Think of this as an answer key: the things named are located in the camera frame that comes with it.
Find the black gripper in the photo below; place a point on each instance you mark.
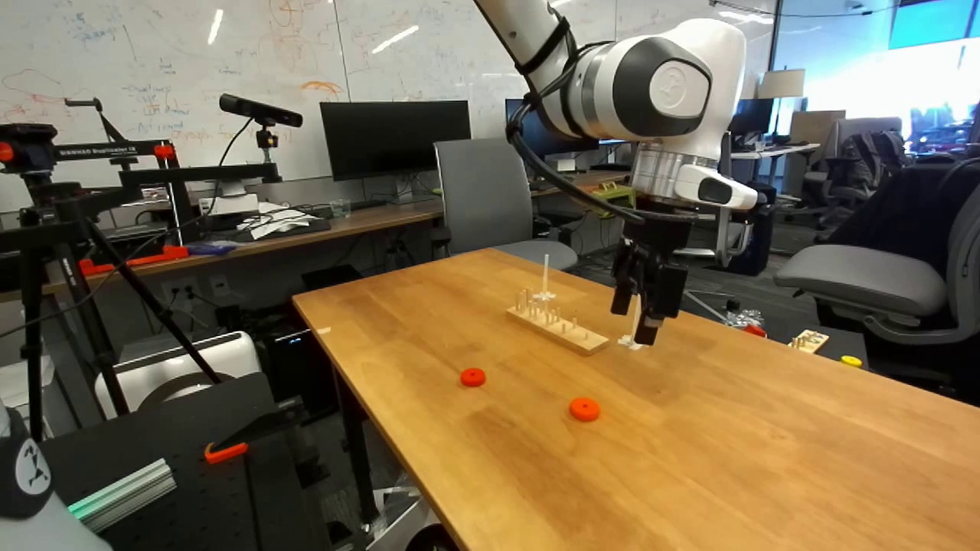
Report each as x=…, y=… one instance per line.
x=663, y=232

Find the wooden stand with clear pegs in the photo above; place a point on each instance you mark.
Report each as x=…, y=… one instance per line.
x=572, y=335

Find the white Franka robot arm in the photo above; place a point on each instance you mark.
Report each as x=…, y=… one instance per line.
x=612, y=92

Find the white peg stand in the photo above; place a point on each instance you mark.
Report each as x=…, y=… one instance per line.
x=632, y=344

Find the red small object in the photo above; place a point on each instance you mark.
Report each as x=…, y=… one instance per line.
x=754, y=329

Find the tan card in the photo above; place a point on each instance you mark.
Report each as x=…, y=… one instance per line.
x=806, y=340

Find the grey office chair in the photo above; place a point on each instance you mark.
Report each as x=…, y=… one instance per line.
x=486, y=195
x=869, y=275

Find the yellow small object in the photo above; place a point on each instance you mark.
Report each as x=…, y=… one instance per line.
x=852, y=358

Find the black office chair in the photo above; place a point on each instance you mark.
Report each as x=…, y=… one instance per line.
x=852, y=168

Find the beige lamp shade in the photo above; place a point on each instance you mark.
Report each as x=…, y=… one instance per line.
x=783, y=84

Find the wooden office desk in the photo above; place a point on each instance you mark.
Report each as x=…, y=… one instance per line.
x=355, y=219

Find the black computer monitor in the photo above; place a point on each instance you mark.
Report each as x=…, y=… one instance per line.
x=392, y=140

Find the black table leg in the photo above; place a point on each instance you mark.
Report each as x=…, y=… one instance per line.
x=355, y=447

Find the white crumpled papers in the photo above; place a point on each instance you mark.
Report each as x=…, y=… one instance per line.
x=277, y=221

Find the blue small object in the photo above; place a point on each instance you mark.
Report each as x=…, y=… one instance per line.
x=212, y=248

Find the white box appliance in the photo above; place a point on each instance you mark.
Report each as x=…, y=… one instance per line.
x=203, y=356

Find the orange black bar clamp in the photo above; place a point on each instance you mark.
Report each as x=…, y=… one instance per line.
x=229, y=453

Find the dark grey cart top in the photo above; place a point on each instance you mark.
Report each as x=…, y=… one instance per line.
x=154, y=430

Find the red bar clamp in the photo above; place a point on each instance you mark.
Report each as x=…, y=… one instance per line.
x=132, y=262

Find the aluminium bar with green light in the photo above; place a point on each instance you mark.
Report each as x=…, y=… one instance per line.
x=124, y=493

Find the black rig with red knobs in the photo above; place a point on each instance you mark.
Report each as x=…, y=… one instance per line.
x=102, y=152

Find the black cap with logo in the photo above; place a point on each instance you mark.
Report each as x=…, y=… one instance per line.
x=22, y=470

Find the blue wall screen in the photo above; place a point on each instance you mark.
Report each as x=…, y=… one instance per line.
x=936, y=18

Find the black bar camera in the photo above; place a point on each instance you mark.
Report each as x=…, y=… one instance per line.
x=262, y=110

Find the black camera tripod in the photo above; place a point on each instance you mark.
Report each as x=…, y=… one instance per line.
x=36, y=307

